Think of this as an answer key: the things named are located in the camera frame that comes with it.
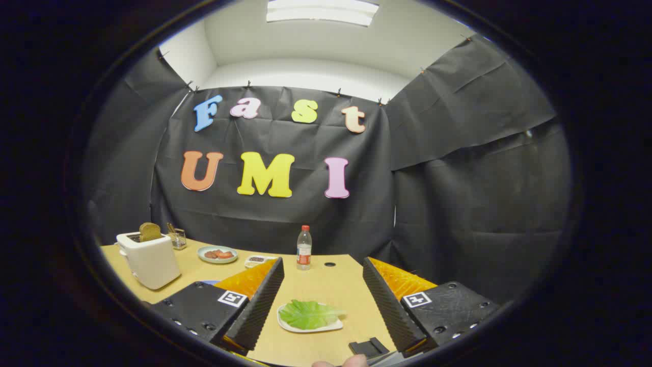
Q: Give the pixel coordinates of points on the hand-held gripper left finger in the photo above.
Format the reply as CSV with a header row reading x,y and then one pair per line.
x,y
257,311

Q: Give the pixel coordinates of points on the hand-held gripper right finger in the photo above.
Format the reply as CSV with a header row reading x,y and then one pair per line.
x,y
389,311

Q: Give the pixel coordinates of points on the green lettuce leaf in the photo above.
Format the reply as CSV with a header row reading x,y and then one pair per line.
x,y
308,314

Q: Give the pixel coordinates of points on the brown toast slice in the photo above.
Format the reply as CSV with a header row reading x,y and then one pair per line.
x,y
150,232

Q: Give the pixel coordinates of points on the black clamp block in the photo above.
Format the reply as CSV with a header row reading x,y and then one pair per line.
x,y
368,347

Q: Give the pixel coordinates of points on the white divided seasoning dish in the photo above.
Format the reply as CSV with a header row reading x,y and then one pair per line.
x,y
257,261

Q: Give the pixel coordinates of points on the white square plate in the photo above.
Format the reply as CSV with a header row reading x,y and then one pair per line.
x,y
305,330

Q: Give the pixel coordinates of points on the red tomato slices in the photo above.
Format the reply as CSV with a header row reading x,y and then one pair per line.
x,y
225,254

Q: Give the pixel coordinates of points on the clear water bottle red cap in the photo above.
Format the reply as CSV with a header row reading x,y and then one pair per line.
x,y
304,252

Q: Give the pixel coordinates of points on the pale green round plate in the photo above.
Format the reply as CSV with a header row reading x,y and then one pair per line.
x,y
204,257

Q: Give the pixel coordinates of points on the white toaster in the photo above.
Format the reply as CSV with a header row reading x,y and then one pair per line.
x,y
153,262

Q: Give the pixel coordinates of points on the ceiling light panel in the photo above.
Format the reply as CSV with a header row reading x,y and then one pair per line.
x,y
321,11

